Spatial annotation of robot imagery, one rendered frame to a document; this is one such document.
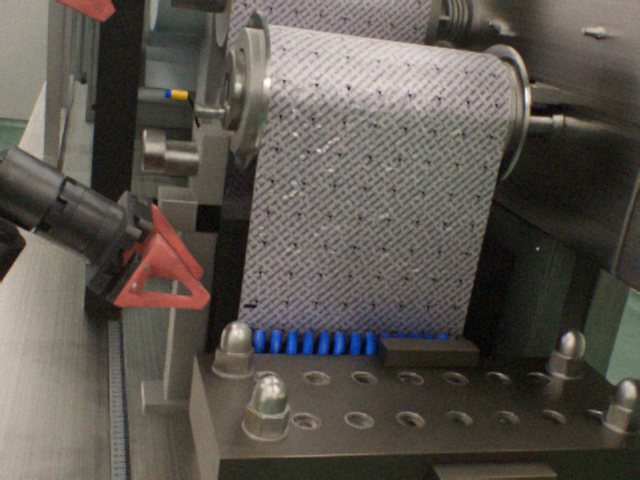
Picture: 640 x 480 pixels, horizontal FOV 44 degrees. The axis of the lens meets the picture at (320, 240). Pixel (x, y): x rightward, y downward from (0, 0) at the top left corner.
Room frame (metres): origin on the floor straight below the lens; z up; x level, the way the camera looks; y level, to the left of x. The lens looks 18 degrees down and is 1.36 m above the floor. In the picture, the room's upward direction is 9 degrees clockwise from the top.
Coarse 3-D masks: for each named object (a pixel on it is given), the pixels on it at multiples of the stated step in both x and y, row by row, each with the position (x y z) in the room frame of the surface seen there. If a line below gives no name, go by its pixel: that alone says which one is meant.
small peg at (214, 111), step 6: (198, 108) 0.71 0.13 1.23; (204, 108) 0.72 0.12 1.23; (210, 108) 0.72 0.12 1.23; (216, 108) 0.72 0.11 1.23; (222, 108) 0.72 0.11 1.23; (198, 114) 0.71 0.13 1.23; (204, 114) 0.72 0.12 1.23; (210, 114) 0.72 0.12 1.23; (216, 114) 0.72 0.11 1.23; (222, 114) 0.72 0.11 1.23
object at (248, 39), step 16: (240, 32) 0.75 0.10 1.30; (256, 32) 0.72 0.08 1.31; (240, 48) 0.75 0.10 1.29; (256, 48) 0.70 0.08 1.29; (256, 64) 0.69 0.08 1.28; (256, 80) 0.68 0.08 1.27; (512, 80) 0.78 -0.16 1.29; (256, 96) 0.68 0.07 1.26; (512, 96) 0.76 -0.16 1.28; (256, 112) 0.68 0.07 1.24; (512, 112) 0.76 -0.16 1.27; (240, 128) 0.70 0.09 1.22; (512, 128) 0.76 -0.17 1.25; (240, 144) 0.70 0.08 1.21
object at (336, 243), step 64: (256, 192) 0.68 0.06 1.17; (320, 192) 0.70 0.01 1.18; (384, 192) 0.72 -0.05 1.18; (448, 192) 0.74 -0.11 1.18; (256, 256) 0.68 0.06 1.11; (320, 256) 0.70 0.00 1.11; (384, 256) 0.72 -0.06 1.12; (448, 256) 0.74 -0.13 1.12; (256, 320) 0.68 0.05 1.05; (320, 320) 0.70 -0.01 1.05; (384, 320) 0.72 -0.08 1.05; (448, 320) 0.74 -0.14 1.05
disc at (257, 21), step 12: (252, 24) 0.75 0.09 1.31; (264, 24) 0.70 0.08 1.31; (264, 36) 0.69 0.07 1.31; (264, 48) 0.69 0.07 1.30; (264, 60) 0.68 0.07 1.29; (264, 72) 0.67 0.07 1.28; (264, 84) 0.67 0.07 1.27; (264, 96) 0.67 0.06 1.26; (264, 108) 0.67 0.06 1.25; (264, 120) 0.67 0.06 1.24; (252, 144) 0.69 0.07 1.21; (240, 156) 0.73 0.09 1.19; (252, 156) 0.69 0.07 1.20; (240, 168) 0.73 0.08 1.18
